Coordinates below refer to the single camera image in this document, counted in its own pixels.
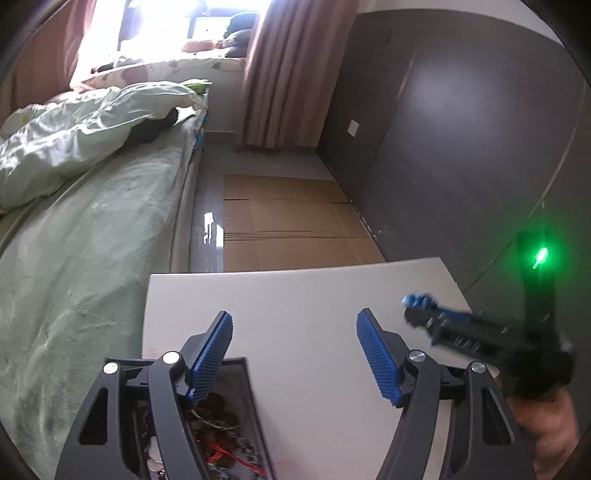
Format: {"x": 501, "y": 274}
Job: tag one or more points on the pink curtain beside dark wall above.
{"x": 291, "y": 78}

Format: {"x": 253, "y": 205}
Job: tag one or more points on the person's right hand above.
{"x": 549, "y": 424}

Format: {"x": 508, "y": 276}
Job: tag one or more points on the orange plush item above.
{"x": 198, "y": 45}

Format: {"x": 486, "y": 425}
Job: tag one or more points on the pink curtain beside wall towel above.
{"x": 51, "y": 55}

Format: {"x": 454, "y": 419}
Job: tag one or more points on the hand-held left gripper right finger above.
{"x": 376, "y": 355}

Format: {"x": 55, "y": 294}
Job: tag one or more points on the pale green duvet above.
{"x": 69, "y": 138}

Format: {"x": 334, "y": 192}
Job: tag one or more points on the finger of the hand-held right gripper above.
{"x": 443, "y": 330}
{"x": 461, "y": 316}

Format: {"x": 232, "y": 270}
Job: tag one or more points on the black jewelry box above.
{"x": 259, "y": 415}

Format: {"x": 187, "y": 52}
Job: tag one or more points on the white wall socket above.
{"x": 353, "y": 128}

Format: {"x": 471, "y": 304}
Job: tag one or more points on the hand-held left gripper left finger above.
{"x": 210, "y": 355}

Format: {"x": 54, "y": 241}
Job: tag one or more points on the black garment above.
{"x": 152, "y": 129}

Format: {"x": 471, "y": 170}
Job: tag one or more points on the dark plush item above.
{"x": 240, "y": 34}

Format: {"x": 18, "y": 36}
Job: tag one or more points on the flattened cardboard sheets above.
{"x": 286, "y": 217}

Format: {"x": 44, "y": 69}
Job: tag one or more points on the patterned pillow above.
{"x": 152, "y": 69}

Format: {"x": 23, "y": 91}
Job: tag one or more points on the bed with green sheet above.
{"x": 92, "y": 277}

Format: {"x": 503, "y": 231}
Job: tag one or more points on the green packet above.
{"x": 198, "y": 85}

